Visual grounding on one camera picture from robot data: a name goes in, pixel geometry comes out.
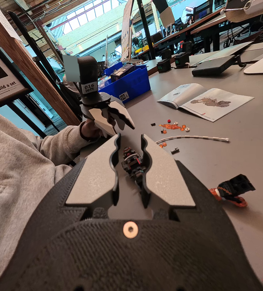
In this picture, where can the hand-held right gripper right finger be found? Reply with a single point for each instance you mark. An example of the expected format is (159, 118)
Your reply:
(167, 181)

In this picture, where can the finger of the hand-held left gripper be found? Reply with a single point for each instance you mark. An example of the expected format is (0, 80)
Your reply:
(101, 122)
(123, 113)

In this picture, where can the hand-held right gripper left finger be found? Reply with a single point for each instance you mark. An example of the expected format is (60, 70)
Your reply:
(92, 181)

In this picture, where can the black lego motorcycle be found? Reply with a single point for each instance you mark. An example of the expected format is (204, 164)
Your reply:
(133, 163)

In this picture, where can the large orange lego flame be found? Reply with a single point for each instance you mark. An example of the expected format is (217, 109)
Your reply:
(169, 126)

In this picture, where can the lego instruction booklet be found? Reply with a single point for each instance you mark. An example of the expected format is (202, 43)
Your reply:
(213, 104)

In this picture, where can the person's left forearm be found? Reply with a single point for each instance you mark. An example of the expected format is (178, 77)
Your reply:
(63, 141)

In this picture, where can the light grey lego clip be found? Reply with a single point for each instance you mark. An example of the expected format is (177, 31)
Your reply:
(174, 150)

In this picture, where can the dark lego box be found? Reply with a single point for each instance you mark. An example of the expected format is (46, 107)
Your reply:
(122, 71)

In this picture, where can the black flame-head lego minifigure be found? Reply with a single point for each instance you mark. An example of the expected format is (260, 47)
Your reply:
(233, 188)

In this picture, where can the person's left hand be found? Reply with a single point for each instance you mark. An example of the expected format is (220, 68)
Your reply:
(89, 130)

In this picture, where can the clear plastic bag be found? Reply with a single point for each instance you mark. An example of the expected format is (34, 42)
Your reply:
(104, 84)

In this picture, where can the small blue plastic bin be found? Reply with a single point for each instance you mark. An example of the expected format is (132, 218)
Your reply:
(114, 69)

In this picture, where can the large blue plastic bin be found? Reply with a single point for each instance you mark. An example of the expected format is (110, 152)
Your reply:
(131, 86)

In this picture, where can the tilted instruction board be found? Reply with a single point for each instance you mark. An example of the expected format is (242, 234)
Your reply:
(126, 27)

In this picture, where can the black charger with green lights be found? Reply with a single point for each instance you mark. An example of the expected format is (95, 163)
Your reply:
(182, 60)
(163, 66)

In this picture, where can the black metal pole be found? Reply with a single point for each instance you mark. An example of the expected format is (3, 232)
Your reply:
(146, 29)

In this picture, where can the black upright device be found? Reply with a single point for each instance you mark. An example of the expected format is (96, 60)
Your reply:
(187, 47)
(166, 54)

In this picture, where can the black flat case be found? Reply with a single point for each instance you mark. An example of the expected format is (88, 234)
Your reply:
(213, 66)

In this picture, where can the long wooden desk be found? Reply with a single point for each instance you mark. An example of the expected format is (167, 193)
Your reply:
(190, 25)
(213, 25)

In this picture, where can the silver laptop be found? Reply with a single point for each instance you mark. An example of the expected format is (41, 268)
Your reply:
(224, 51)

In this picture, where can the wooden post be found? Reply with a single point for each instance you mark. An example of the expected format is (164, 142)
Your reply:
(31, 63)

